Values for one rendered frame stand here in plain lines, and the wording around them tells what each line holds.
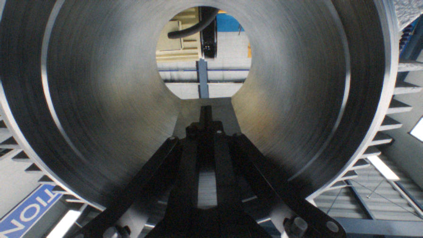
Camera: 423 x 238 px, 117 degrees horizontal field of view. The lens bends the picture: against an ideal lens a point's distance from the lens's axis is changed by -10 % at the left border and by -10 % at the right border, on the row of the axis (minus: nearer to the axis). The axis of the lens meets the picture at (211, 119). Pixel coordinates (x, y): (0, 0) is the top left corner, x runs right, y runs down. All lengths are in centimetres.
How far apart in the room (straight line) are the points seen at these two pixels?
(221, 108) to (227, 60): 557
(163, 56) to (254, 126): 41
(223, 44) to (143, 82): 555
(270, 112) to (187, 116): 11
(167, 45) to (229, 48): 530
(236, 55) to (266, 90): 557
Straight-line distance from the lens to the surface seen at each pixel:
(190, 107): 24
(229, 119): 20
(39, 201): 248
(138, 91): 18
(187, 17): 49
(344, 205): 574
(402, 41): 91
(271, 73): 18
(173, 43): 46
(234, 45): 571
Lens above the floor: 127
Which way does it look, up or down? 32 degrees up
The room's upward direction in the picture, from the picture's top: 177 degrees clockwise
